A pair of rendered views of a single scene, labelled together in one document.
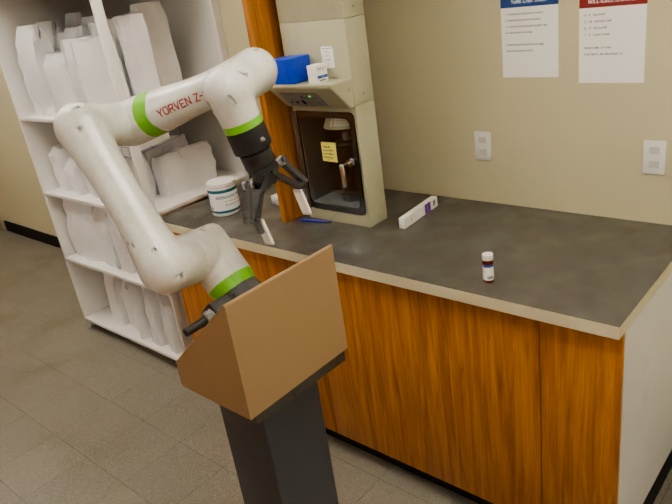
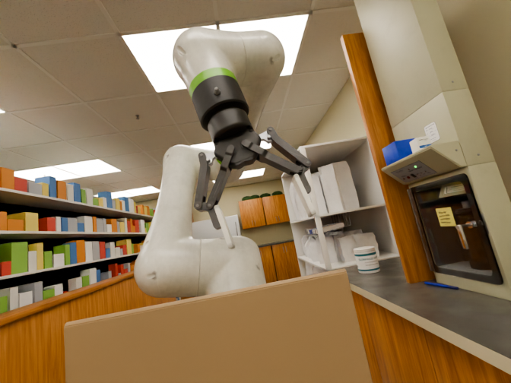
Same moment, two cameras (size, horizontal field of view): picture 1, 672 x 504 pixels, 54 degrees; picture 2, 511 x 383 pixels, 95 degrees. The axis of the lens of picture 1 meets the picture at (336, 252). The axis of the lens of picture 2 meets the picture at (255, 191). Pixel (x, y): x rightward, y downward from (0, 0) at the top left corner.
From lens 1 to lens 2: 1.33 m
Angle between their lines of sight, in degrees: 53
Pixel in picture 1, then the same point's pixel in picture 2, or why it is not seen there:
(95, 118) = (180, 150)
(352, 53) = (457, 119)
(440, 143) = not seen: outside the picture
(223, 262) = (223, 276)
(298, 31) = (405, 125)
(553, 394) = not seen: outside the picture
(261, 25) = (378, 133)
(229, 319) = (68, 356)
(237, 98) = (185, 46)
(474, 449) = not seen: outside the picture
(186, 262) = (166, 262)
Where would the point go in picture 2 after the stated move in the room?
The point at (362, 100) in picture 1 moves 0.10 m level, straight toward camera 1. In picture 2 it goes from (477, 160) to (475, 158)
